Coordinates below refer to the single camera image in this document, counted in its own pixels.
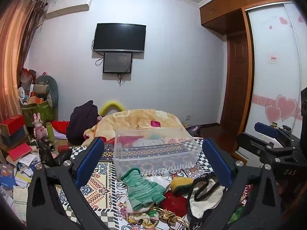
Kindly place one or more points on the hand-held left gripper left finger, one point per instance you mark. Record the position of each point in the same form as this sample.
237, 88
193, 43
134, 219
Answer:
90, 159

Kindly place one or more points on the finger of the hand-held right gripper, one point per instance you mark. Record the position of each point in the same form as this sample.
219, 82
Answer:
266, 129
251, 146

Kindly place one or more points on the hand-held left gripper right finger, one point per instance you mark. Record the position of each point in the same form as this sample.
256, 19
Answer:
219, 164

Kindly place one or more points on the yellow green sponge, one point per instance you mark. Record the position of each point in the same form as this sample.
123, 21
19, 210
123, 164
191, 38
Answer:
182, 184

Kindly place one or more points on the red cloth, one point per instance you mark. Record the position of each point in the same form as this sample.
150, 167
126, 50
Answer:
175, 203

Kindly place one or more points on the green knitted glove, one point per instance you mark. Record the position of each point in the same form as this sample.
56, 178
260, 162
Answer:
141, 189

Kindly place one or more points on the clear plastic storage box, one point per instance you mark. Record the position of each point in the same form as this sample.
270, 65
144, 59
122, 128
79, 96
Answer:
156, 158

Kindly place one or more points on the gold headband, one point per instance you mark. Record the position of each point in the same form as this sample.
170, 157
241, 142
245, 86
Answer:
171, 216

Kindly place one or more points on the floral scrunchie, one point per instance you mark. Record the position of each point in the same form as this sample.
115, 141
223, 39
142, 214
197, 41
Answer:
144, 219

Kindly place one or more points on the patterned bed sheet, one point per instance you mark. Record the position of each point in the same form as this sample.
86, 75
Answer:
100, 186

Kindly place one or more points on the dark purple garment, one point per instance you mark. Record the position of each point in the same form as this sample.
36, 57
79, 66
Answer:
81, 122

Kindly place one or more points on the purple bag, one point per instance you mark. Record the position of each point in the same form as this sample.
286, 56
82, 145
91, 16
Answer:
193, 129

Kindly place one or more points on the red garment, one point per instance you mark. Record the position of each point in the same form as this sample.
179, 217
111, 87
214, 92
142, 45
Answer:
61, 127

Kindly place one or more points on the black device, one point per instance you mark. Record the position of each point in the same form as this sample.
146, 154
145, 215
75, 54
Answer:
45, 149

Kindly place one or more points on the green bottle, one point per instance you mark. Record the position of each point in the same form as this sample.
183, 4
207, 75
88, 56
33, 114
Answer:
50, 133

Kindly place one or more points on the white sliding wardrobe door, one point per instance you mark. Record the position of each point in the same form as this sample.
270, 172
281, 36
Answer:
273, 81

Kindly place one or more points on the wooden door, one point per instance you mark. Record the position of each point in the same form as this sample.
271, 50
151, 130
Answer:
236, 83

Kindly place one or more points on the yellow fleece blanket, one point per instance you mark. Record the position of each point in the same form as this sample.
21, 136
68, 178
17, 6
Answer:
129, 121

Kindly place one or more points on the pink bunny toy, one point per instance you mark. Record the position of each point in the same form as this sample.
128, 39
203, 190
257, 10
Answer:
39, 129

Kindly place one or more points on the yellow curved foam tube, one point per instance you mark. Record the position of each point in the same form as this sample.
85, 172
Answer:
111, 104

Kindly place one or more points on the green paper bag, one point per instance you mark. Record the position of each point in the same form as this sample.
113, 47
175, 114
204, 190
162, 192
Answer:
40, 112

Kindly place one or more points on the pile of papers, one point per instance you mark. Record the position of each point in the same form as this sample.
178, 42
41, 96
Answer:
22, 172

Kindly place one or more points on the red book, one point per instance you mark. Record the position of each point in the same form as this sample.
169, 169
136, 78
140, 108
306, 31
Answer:
20, 152

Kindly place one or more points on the grey plush toy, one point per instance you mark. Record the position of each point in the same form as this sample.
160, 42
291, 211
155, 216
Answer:
44, 88

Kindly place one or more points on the red box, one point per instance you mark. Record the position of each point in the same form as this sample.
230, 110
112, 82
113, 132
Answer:
13, 124

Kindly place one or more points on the white blue toy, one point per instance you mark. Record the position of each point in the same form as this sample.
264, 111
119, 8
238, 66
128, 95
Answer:
21, 93

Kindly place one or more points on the red plastic bag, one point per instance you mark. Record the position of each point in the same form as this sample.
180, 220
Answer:
27, 76

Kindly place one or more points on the pink curtain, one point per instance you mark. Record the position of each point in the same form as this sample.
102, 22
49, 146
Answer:
14, 60

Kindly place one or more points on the wooden overhead cabinet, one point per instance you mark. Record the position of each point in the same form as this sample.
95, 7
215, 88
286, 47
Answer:
223, 9

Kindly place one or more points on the brown patterned curtain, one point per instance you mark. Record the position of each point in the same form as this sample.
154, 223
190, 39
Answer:
38, 14

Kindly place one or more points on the white air conditioner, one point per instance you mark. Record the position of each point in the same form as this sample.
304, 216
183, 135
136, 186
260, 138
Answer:
69, 6

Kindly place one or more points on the white wall socket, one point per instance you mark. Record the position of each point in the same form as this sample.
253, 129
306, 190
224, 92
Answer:
187, 117

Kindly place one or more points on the small black wall monitor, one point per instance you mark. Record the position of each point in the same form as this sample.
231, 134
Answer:
117, 62

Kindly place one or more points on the black wall television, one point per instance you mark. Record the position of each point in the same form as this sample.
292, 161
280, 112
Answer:
119, 37

